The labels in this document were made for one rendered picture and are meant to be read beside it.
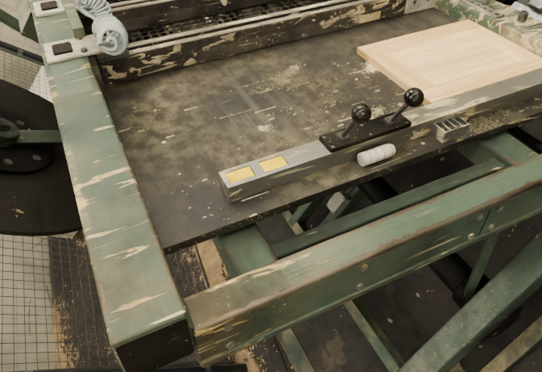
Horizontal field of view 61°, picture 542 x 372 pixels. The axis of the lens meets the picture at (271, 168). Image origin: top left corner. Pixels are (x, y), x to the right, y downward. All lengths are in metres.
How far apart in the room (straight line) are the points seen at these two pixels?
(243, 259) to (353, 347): 1.87
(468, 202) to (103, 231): 0.60
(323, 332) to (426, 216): 2.01
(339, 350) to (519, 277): 1.47
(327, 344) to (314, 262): 2.05
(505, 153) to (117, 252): 0.84
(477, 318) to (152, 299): 1.04
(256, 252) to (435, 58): 0.77
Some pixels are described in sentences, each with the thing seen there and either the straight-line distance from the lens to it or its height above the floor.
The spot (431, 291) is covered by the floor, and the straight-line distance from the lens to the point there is 2.42.
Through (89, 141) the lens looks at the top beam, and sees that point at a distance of 0.92.
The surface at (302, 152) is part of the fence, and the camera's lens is 0.92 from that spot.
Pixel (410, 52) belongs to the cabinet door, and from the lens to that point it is 1.37.
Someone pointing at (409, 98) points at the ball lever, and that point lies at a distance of 0.92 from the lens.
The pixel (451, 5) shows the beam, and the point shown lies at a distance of 1.66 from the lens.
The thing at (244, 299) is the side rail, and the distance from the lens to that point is 0.69.
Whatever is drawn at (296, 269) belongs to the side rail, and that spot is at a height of 1.63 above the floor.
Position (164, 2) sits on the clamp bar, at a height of 1.57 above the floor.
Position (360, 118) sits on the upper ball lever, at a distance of 0.85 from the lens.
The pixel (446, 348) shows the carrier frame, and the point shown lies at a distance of 1.52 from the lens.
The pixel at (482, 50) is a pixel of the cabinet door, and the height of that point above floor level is 0.97.
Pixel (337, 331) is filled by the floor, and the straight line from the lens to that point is 2.72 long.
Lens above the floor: 2.16
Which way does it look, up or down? 42 degrees down
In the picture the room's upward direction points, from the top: 72 degrees counter-clockwise
